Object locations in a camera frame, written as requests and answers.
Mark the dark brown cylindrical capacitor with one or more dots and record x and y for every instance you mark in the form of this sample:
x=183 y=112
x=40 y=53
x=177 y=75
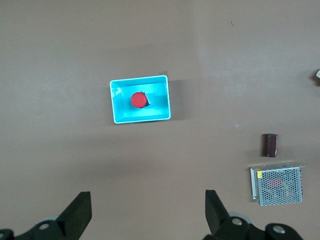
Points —
x=269 y=145

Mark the perforated metal power supply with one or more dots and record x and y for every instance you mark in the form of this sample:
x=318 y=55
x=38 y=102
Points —
x=278 y=186

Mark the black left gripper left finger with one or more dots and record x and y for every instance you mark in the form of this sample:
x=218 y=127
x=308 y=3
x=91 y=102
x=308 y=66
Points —
x=75 y=217

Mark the red mushroom push button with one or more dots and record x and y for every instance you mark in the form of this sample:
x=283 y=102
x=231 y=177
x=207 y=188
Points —
x=138 y=99

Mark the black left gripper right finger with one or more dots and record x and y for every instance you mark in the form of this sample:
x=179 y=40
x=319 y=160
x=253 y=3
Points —
x=220 y=217

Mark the cyan plastic box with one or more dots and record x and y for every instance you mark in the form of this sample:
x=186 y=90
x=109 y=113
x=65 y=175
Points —
x=157 y=110

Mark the white object at edge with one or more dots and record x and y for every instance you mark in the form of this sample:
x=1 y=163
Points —
x=318 y=74

